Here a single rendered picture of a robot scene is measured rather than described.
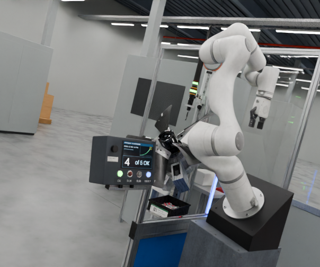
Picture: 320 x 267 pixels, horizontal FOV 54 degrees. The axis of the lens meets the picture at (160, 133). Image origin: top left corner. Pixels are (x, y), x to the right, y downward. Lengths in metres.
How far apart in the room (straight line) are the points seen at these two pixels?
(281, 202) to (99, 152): 0.79
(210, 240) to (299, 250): 1.10
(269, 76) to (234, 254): 0.89
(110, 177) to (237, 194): 0.54
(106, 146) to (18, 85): 6.25
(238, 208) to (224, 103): 0.48
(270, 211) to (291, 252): 1.06
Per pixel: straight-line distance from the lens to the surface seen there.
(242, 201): 1.40
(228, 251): 1.37
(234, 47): 1.30
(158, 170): 1.99
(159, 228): 1.61
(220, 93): 1.26
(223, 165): 1.30
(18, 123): 7.55
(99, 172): 1.24
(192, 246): 1.52
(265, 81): 1.72
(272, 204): 1.45
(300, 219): 2.40
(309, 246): 2.40
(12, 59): 7.28
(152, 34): 8.28
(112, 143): 1.23
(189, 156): 1.90
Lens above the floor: 1.42
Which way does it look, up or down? 5 degrees down
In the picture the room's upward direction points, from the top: 14 degrees clockwise
